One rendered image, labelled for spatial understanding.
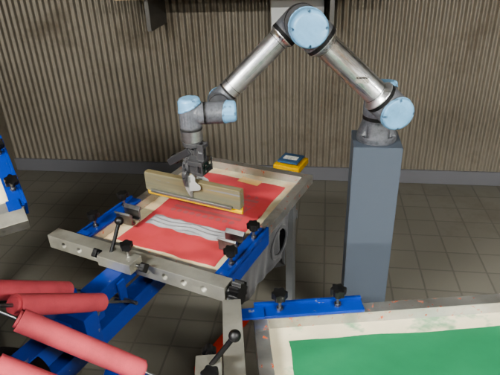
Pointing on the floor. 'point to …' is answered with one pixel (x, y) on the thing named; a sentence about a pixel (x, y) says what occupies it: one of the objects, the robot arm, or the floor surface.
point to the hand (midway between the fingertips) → (193, 190)
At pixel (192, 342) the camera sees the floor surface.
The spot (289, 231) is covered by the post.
